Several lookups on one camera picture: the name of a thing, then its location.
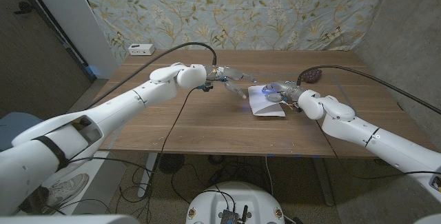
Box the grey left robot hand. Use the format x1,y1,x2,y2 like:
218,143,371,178
205,64,258,100

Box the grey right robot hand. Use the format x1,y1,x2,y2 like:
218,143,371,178
261,81,306,103

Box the white paper sheet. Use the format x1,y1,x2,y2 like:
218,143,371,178
247,85,287,117

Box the purple toy grapes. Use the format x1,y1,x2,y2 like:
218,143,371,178
300,68,323,84

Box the floral printed backdrop cloth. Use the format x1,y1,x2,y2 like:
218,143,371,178
77,0,393,65

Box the white power strip box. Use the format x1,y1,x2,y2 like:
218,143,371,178
127,43,156,57

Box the grey table leg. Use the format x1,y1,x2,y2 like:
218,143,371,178
311,157,336,207

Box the black round fan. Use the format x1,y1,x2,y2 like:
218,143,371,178
157,153,185,175

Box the white table leg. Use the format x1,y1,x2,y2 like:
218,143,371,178
137,153,158,198

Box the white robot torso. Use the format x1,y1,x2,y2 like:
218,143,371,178
185,181,286,224

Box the grey finned torso module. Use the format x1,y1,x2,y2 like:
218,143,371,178
219,209,238,224

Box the white cabinet panel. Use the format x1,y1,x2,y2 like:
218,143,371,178
25,0,120,79

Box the blue plastic bin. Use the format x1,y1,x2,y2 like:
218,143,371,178
0,112,35,152

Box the dark trouser leg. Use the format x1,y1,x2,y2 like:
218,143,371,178
19,185,51,215

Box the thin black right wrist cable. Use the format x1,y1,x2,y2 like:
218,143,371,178
315,120,441,180

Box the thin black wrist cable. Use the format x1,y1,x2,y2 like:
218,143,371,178
315,120,441,180
150,86,199,183

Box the thin black left wrist cable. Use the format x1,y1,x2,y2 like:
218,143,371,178
150,86,199,183

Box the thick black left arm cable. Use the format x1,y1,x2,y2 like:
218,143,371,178
82,41,218,111

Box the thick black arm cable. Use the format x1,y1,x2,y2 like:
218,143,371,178
82,41,218,111
296,64,441,115

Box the thin grey hanging cable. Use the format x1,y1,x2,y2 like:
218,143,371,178
264,155,274,197

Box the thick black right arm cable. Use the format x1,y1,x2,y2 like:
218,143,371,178
296,64,441,115

